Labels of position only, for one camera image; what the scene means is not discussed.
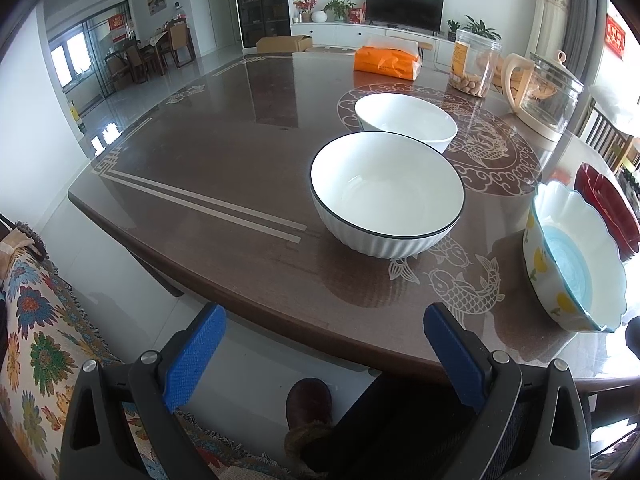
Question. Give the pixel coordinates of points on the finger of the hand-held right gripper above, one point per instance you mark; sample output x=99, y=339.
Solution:
x=634, y=335

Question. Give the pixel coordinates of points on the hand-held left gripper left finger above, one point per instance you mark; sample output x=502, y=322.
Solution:
x=192, y=355

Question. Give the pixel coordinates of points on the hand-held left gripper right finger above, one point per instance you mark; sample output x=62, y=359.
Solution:
x=452, y=355

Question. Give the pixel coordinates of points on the scalloped lemon-print bowl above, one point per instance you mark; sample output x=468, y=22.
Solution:
x=570, y=265

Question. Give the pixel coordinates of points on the brown shoe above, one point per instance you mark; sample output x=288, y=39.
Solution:
x=310, y=405

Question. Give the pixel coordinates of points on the large white ribbed bowl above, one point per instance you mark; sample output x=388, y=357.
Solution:
x=385, y=185

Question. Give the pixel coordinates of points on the wooden chair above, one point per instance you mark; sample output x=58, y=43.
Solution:
x=607, y=135

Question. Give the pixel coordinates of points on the small white bowl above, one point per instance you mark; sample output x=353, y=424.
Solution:
x=405, y=115

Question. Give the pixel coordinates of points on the clear plastic jar of peanuts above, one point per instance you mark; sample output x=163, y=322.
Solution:
x=475, y=60

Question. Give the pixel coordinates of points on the orange tissue pack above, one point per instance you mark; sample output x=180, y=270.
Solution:
x=385, y=60

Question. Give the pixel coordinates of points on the dining table with chairs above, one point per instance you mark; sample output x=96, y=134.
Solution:
x=155, y=50

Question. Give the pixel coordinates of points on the grey curtain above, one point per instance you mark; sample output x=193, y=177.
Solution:
x=582, y=15

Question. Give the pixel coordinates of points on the cardboard box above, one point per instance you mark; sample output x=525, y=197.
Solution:
x=284, y=43

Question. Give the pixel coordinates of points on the small potted plant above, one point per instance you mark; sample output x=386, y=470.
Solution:
x=453, y=27

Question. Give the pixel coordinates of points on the leafy potted plant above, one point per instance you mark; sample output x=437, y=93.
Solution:
x=482, y=27

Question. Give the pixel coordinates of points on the standing air conditioner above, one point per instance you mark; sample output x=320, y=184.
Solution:
x=547, y=15

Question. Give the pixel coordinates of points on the white TV cabinet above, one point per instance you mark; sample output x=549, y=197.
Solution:
x=350, y=32

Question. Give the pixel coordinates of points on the white door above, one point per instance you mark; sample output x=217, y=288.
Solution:
x=219, y=7

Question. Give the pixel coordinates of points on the black television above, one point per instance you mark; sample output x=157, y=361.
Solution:
x=404, y=7

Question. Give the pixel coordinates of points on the red gift box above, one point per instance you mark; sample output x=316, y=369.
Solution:
x=356, y=16

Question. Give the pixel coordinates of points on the dark glass display cabinet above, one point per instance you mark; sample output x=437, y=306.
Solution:
x=260, y=5

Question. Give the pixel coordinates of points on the white round vase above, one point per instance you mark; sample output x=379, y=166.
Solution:
x=320, y=16

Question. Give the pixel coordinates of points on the green potted plant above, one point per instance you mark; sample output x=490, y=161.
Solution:
x=340, y=7

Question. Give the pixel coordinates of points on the red flower plant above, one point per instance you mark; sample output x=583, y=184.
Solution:
x=304, y=5

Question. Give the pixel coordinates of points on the red square wall decoration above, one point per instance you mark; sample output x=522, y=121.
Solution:
x=118, y=22
x=615, y=37

